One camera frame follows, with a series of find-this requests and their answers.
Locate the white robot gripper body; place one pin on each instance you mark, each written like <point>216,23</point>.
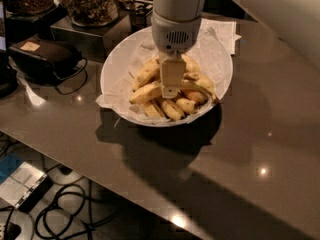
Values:
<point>175,34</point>

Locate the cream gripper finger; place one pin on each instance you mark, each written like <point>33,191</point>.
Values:
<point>172,69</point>

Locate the long front banana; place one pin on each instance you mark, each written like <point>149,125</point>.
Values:
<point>153,90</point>

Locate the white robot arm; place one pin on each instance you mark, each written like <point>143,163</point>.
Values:
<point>297,22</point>

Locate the upper curved banana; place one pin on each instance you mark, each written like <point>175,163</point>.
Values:
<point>149,71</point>

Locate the small banana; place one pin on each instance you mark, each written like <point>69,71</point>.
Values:
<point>170,108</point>
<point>188,106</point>
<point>195,96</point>
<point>152,109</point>

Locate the small banana rightmost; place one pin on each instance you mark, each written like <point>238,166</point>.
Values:
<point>195,96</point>

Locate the white bowl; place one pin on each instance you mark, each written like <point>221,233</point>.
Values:
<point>126,74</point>

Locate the small banana leftmost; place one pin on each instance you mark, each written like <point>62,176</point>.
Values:
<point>152,109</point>

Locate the white paper liner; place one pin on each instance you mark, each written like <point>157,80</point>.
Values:
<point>123,84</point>

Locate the white paper sheets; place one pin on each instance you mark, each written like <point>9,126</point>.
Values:
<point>225,32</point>

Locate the dark metal stand box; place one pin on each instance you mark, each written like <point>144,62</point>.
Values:
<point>94,43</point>

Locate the right glass jar of granola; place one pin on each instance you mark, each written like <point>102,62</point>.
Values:
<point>92,13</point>

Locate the white blue box on floor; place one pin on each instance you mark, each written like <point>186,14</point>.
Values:
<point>21,184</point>

